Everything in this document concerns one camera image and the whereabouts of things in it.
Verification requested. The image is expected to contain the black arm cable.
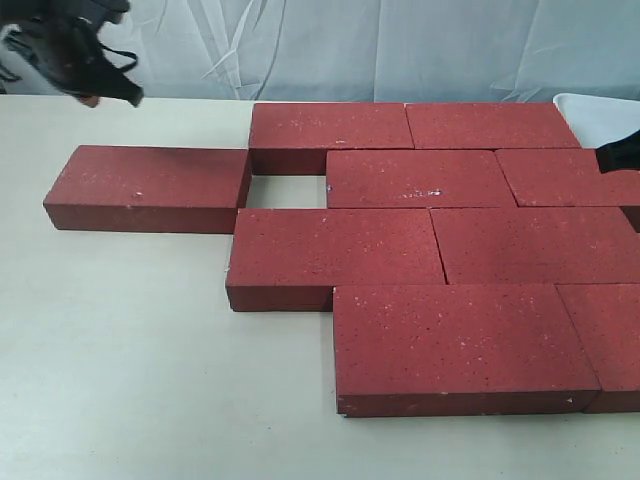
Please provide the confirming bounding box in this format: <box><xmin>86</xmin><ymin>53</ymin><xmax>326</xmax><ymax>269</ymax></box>
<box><xmin>97</xmin><ymin>43</ymin><xmax>139</xmax><ymax>74</ymax></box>

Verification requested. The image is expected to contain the white tray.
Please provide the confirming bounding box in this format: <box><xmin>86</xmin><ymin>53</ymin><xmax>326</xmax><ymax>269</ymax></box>
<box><xmin>553</xmin><ymin>93</ymin><xmax>640</xmax><ymax>148</ymax></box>

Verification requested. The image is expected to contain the red brick front large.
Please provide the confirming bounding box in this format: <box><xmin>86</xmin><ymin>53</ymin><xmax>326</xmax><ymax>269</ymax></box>
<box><xmin>333</xmin><ymin>284</ymin><xmax>601</xmax><ymax>418</ymax></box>

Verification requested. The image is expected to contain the red brick third row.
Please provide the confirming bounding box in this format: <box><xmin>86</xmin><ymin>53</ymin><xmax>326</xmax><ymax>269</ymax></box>
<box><xmin>431</xmin><ymin>207</ymin><xmax>639</xmax><ymax>285</ymax></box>

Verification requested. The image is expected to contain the white backdrop cloth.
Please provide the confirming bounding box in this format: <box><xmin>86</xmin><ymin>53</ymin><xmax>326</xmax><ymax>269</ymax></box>
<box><xmin>100</xmin><ymin>0</ymin><xmax>639</xmax><ymax>102</ymax></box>

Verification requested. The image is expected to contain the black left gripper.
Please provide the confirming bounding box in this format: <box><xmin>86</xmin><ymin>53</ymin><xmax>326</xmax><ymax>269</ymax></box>
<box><xmin>9</xmin><ymin>1</ymin><xmax>144</xmax><ymax>107</ymax></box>

